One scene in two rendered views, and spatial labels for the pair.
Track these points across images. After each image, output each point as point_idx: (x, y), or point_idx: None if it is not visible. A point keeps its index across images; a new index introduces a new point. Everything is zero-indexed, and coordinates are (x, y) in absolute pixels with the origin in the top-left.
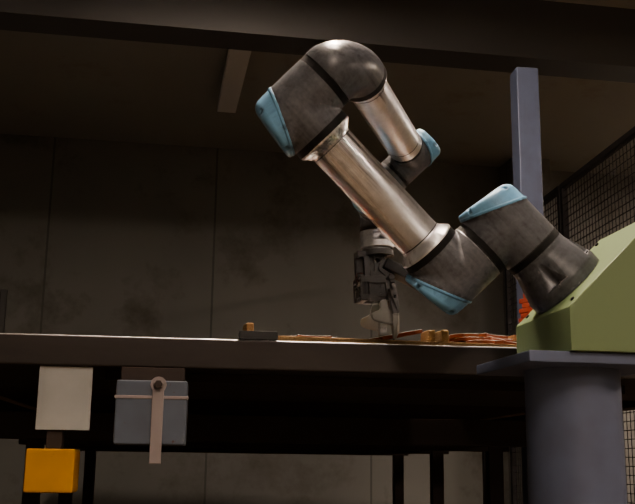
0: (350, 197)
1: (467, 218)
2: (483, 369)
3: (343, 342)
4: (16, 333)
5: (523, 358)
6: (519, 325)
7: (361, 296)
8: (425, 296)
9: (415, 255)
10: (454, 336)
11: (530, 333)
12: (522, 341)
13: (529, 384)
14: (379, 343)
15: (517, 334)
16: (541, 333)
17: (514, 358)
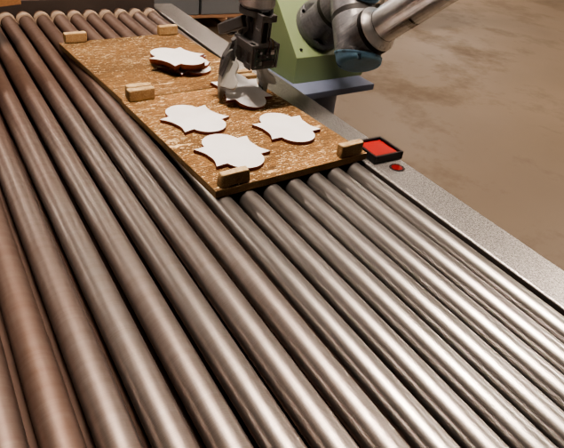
0: (437, 12)
1: (377, 2)
2: (314, 97)
3: (340, 119)
4: None
5: (367, 88)
6: (302, 57)
7: (276, 65)
8: (376, 68)
9: (393, 42)
10: (202, 65)
11: (317, 63)
12: (305, 68)
13: (329, 97)
14: (322, 107)
15: (297, 63)
16: (331, 64)
17: (357, 88)
